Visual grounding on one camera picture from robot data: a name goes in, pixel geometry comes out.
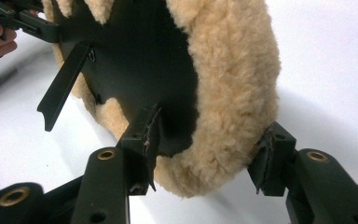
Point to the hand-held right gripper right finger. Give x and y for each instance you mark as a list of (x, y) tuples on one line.
[(272, 158)]

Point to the tan fleece three-lobed cushion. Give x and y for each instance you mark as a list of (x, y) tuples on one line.
[(223, 77)]

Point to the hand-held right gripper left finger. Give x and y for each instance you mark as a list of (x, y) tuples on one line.
[(140, 149)]

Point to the white table cover sheet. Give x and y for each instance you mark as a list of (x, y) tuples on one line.
[(329, 68)]

